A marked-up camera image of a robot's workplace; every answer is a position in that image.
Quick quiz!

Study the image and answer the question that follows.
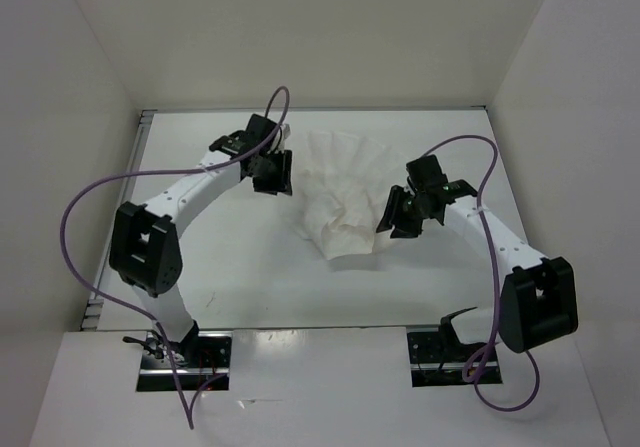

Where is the white skirt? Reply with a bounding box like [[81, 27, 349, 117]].
[[281, 131, 408, 261]]

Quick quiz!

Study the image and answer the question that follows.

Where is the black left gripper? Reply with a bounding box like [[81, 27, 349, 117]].
[[251, 148, 293, 196]]

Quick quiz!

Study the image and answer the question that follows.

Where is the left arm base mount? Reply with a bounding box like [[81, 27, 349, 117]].
[[122, 331, 233, 392]]

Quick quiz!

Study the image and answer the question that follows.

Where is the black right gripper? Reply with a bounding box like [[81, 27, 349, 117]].
[[375, 184, 430, 239]]

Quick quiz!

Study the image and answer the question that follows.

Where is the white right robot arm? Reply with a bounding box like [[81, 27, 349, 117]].
[[377, 180, 579, 353]]

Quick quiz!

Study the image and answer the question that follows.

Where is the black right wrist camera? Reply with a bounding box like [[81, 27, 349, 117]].
[[406, 155, 448, 193]]

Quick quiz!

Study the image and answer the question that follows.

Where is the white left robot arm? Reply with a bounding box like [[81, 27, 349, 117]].
[[109, 131, 293, 367]]

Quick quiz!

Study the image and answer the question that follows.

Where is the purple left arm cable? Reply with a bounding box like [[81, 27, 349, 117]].
[[59, 85, 291, 431]]

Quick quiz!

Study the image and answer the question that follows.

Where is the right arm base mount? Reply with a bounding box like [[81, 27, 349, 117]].
[[406, 326, 484, 388]]

